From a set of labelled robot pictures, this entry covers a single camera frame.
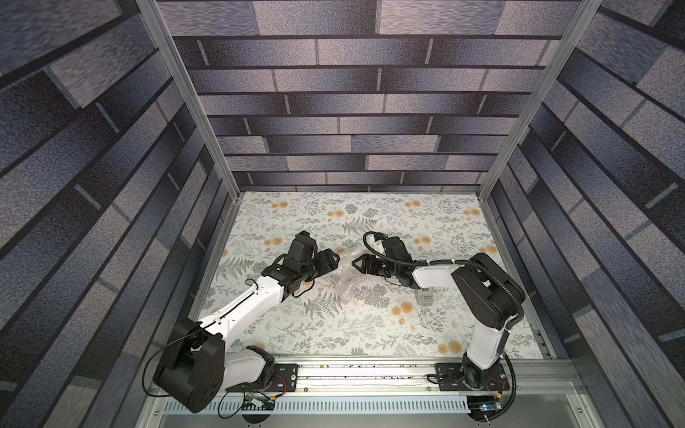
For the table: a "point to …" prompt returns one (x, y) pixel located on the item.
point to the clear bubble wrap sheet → (346, 279)
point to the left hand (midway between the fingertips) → (335, 259)
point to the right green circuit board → (491, 407)
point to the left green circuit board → (259, 401)
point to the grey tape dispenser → (425, 296)
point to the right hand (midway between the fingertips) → (357, 262)
